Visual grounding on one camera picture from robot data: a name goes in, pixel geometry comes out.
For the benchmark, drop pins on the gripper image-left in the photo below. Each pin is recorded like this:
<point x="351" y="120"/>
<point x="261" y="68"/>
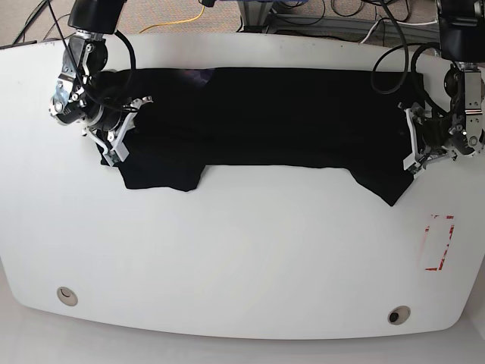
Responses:
<point x="109" y="132"/>

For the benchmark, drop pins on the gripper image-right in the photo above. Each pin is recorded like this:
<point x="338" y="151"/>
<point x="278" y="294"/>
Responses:
<point x="427" y="145"/>

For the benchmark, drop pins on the black t-shirt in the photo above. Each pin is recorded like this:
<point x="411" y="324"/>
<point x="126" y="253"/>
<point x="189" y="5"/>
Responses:
<point x="310" y="118"/>

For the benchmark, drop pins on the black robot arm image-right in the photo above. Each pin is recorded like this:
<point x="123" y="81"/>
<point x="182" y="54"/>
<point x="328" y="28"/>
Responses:
<point x="439" y="133"/>

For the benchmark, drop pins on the red tape rectangle marking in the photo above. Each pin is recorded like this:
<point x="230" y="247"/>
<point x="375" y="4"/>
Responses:
<point x="437" y="238"/>

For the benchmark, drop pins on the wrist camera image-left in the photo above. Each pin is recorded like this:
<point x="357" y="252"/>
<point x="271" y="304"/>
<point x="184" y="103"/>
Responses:
<point x="114" y="156"/>

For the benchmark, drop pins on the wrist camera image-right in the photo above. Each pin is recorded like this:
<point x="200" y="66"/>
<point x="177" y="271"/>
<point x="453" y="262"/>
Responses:
<point x="412" y="165"/>

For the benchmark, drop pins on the left table cable grommet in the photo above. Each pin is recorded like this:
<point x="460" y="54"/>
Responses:
<point x="67" y="296"/>

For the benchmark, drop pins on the table cable grommet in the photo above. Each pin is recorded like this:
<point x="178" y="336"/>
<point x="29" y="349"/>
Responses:
<point x="67" y="296"/>
<point x="399" y="315"/>

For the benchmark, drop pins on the right table cable grommet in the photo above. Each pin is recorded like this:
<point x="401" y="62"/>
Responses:
<point x="399" y="315"/>

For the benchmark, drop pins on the aluminium frame stand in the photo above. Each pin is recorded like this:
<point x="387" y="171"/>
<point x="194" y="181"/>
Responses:
<point x="383" y="23"/>

